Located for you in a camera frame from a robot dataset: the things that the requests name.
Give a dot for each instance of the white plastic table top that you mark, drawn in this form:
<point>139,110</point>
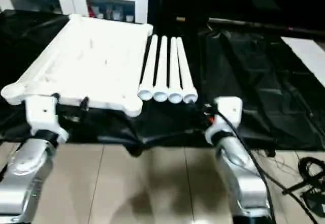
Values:
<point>81,61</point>

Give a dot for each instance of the white plastic table leg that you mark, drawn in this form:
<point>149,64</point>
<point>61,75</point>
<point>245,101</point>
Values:
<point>186,71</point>
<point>175,66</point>
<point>148,66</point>
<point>161,66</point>

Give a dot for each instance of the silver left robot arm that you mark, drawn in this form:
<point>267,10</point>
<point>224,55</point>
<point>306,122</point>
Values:
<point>23,163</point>

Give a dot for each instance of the black mat cover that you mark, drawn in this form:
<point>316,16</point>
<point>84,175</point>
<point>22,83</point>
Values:
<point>254,94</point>

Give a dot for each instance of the small tan block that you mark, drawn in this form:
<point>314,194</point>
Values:
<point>180,19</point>

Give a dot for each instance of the small white cup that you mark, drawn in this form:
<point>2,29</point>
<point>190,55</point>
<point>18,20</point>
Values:
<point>130,18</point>
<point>118,15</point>
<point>101,14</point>

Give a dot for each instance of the red item in cabinet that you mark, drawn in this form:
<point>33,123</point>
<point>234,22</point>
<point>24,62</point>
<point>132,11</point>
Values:
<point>90,9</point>

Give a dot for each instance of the long black pole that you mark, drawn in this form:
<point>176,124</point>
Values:
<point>254,25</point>

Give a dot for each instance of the flat white board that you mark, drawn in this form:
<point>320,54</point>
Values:
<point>307,53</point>

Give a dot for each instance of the black tripod leg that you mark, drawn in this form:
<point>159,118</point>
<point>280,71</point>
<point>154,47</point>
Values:
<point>299,188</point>

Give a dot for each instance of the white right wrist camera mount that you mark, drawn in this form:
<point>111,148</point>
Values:
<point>228,114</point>

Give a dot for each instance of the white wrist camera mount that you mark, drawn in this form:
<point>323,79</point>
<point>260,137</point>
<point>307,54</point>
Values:
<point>43,117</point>
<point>228,114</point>

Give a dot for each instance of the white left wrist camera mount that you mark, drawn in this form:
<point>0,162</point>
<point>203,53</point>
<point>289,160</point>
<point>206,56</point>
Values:
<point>43,117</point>

